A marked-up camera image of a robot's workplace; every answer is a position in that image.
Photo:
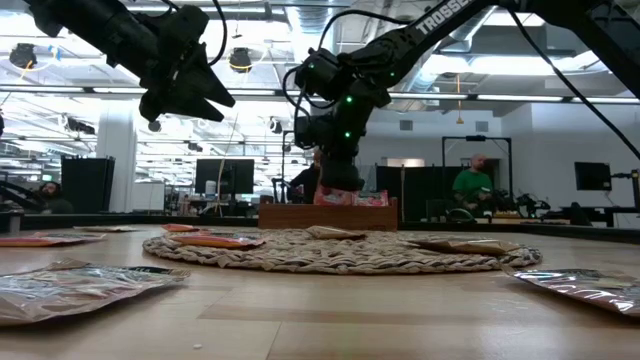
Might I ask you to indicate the overhead light bar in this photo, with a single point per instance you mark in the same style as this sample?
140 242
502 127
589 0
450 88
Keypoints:
260 93

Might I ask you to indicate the orange tea packet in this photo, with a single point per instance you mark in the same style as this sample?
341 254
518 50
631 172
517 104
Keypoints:
45 241
332 198
215 242
180 228

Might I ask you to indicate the wall air vent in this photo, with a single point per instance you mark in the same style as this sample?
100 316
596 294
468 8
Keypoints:
406 125
481 126

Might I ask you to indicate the white bottle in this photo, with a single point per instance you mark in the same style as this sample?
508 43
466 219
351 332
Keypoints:
210 191

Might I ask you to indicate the black background robot arm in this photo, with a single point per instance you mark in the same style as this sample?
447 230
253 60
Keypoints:
532 206
20 195
281 191

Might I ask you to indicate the black desk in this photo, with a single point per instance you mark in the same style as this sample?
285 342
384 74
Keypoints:
610 212

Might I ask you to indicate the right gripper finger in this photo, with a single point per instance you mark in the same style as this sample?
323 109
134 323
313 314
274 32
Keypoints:
342 177

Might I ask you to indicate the white pillar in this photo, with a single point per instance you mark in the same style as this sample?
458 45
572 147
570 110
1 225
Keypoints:
117 160

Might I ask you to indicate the black partition wall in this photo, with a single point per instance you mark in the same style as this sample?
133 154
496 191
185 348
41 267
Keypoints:
415 195

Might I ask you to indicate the small black monitor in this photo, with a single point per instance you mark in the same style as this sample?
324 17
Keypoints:
592 176

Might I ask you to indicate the black computer monitor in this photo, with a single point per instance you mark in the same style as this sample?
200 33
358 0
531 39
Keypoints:
225 177

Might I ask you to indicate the wooden compartment box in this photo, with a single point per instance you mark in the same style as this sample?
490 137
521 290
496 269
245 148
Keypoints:
325 218

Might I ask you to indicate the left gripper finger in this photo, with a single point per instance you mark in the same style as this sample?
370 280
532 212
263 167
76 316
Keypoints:
210 87
170 105

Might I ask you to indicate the round woven placemat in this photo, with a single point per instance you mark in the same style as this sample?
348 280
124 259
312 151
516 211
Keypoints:
340 255

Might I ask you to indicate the beige tea packet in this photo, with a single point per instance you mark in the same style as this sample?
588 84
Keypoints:
465 246
332 233
107 229
75 295
590 290

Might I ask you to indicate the red tea packet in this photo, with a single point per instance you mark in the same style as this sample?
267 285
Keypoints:
372 199

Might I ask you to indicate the black cabinet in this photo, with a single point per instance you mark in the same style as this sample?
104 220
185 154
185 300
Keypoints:
87 185

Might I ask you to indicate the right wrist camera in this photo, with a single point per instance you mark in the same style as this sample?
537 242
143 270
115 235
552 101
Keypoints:
309 131

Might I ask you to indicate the black station frame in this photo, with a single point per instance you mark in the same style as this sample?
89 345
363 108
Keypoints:
475 138

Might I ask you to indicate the person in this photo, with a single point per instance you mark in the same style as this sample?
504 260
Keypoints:
306 185
55 200
472 182

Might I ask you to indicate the silver ventilation duct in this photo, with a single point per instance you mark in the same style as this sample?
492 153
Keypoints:
307 22

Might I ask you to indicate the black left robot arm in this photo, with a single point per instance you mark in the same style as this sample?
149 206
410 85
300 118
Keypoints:
100 30

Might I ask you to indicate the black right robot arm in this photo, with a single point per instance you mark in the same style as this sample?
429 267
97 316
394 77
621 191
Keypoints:
425 30

